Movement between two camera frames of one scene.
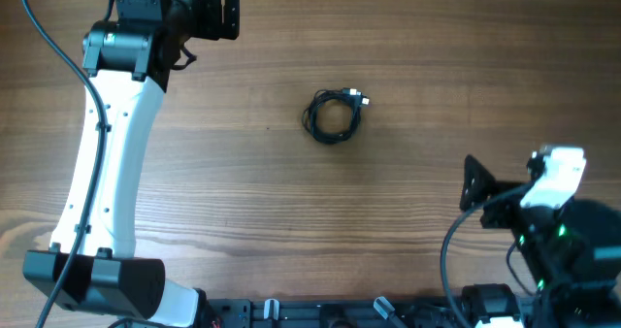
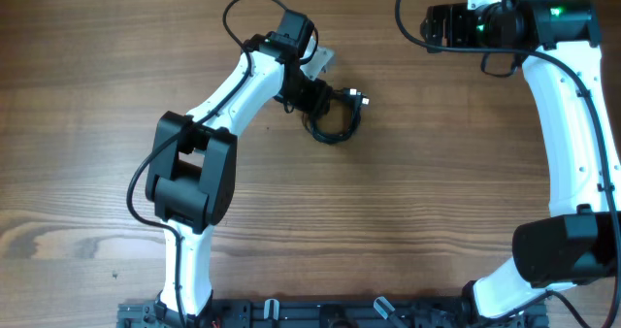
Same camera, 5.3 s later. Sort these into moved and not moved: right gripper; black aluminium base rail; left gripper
Moved: right gripper; left gripper
Not moved: black aluminium base rail
